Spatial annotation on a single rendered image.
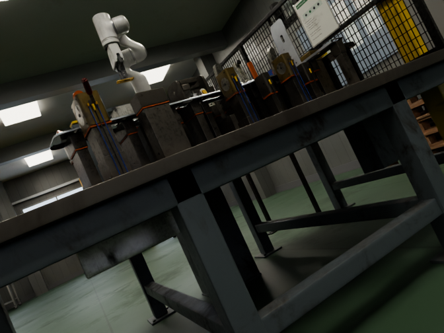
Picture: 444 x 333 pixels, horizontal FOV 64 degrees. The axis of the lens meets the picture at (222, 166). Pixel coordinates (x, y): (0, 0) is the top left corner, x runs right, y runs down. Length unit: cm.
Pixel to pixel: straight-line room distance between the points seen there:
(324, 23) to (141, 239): 180
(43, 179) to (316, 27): 997
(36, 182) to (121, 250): 1044
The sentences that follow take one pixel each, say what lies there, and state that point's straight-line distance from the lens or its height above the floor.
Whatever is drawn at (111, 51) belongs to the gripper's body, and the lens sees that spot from 184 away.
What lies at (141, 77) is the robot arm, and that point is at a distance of 230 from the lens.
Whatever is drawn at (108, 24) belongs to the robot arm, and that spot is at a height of 151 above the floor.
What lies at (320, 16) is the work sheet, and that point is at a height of 128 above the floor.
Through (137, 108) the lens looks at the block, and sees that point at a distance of 141.
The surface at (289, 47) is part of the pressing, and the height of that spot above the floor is 116.
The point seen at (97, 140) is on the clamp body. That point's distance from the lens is 126.
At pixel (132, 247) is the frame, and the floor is 53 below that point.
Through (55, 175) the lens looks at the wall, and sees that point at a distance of 1153.
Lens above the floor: 58
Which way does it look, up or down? 3 degrees up
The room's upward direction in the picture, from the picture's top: 25 degrees counter-clockwise
